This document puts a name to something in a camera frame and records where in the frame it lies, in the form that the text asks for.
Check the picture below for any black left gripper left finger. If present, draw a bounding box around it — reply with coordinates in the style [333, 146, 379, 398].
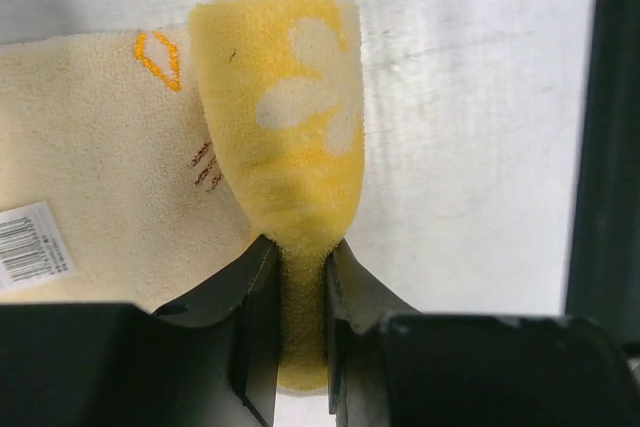
[1, 237, 278, 426]

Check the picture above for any aluminium front frame rail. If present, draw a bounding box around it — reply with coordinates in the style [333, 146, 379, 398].
[565, 0, 639, 350]

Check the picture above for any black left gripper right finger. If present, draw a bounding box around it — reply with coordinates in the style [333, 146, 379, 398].
[325, 243, 639, 426]

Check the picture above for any yellow cream towel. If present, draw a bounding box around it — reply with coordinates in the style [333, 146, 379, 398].
[1, 0, 365, 395]

